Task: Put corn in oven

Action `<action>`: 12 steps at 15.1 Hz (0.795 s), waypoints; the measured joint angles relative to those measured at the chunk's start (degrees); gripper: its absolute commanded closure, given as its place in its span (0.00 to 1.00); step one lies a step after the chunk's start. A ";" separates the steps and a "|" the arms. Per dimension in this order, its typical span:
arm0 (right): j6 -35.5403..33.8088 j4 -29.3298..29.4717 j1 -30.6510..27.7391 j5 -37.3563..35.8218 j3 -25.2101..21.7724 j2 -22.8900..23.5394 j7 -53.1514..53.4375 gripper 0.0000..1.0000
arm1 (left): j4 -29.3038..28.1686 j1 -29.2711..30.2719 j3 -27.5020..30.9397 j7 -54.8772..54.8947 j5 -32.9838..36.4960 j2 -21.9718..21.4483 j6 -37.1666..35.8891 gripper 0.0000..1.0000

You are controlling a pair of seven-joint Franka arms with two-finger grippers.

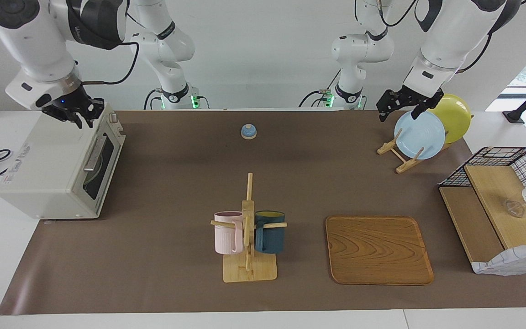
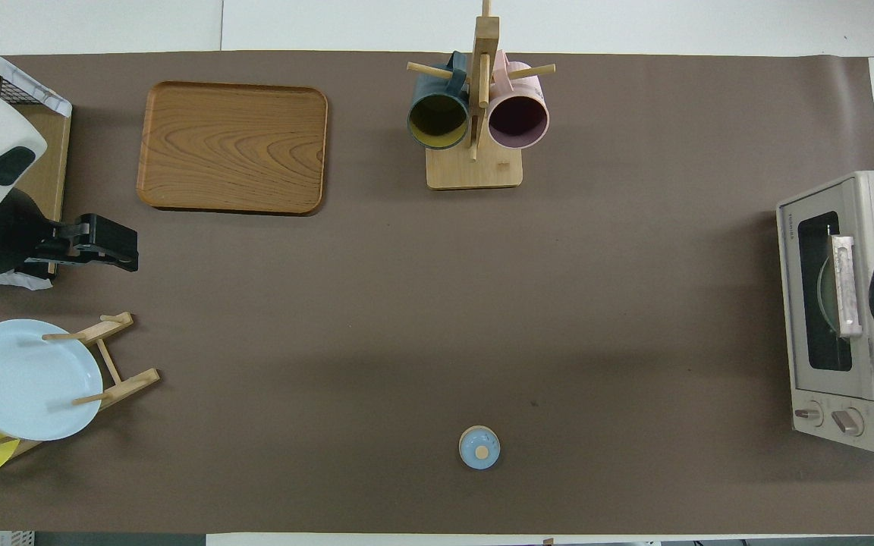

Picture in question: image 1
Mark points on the pink mug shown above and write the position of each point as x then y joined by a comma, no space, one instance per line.
226,233

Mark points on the yellow plate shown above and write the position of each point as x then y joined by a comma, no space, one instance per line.
457,116

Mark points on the brown table mat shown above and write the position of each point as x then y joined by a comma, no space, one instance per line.
162,256

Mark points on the brown wooden tray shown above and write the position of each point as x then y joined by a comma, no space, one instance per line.
377,251

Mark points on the small blue knobbed lid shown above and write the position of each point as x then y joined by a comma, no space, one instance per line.
248,132

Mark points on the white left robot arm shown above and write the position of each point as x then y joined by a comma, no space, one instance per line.
450,36

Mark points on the wooden plate rack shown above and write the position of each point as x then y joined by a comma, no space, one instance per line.
404,165

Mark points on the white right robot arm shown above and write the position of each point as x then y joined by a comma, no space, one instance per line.
34,41

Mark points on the dark blue mug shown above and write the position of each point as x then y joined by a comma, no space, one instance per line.
271,237

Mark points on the light blue plate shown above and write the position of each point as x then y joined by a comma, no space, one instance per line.
420,135

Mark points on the white toaster oven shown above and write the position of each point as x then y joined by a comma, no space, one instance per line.
53,164

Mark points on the wooden mug rack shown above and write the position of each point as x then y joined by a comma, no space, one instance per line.
248,269

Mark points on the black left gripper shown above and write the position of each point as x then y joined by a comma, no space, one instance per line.
418,93

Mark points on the clear glass piece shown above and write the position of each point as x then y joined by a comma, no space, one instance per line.
514,208

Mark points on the white checked cloth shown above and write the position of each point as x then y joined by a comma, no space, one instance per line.
514,261

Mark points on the light wooden shelf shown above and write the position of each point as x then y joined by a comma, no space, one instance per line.
496,192

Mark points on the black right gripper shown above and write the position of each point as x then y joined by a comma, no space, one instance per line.
71,103

